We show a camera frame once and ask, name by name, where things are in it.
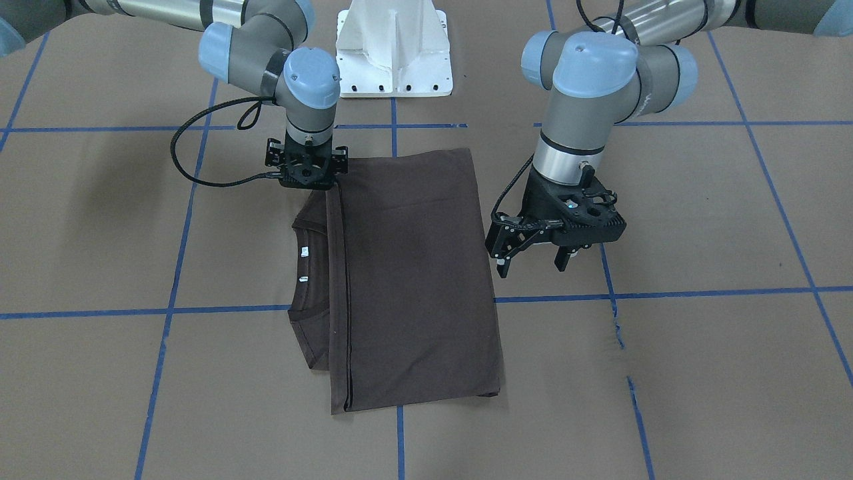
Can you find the dark brown t-shirt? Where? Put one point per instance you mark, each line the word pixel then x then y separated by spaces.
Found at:
pixel 394 295

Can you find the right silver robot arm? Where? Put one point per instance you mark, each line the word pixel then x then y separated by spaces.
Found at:
pixel 257 46

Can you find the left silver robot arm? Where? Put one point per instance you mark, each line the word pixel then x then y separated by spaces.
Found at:
pixel 618 67

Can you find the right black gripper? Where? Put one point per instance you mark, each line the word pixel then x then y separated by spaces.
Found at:
pixel 274 154

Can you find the white pedestal column base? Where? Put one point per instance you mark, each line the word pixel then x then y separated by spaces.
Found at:
pixel 393 49

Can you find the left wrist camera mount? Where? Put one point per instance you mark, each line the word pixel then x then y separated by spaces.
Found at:
pixel 588 214

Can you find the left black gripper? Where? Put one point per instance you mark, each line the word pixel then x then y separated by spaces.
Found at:
pixel 535 200

